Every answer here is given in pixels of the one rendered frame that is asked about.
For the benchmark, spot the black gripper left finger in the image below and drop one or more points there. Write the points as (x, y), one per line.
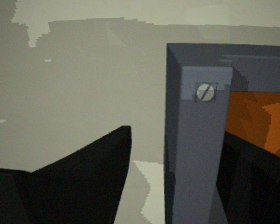
(82, 188)

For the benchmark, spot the orange l-shaped part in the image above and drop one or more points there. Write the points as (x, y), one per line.
(255, 117)

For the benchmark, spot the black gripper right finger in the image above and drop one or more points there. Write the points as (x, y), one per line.
(248, 182)

